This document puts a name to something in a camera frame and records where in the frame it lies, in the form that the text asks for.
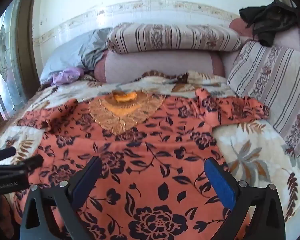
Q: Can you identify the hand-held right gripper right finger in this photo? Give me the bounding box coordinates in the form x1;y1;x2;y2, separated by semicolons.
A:
204;158;286;240

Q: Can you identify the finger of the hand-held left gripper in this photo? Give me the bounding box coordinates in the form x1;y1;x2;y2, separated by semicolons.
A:
0;154;44;172
0;146;17;164

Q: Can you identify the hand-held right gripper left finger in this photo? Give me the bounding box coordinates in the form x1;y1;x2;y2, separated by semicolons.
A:
19;156;103;240

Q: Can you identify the orange floral dress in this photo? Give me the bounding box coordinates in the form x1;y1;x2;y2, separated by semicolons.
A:
15;89;270;240

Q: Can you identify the leaf print blanket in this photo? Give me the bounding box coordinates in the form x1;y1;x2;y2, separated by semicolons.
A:
0;70;300;230

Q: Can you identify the stained glass window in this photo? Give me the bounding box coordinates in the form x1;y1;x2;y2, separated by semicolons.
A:
0;0;28;120

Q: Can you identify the striped floral cushion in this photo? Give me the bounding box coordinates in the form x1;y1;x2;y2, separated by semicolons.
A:
106;22;243;54
226;40;300;170

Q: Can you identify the grey pillow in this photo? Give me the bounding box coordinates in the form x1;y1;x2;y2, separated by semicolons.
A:
40;27;114;85

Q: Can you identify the pink bolster pillow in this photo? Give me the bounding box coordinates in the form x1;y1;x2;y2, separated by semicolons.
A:
94;50;225;83

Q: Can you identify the black garment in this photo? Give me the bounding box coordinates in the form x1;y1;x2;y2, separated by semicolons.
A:
239;0;300;47

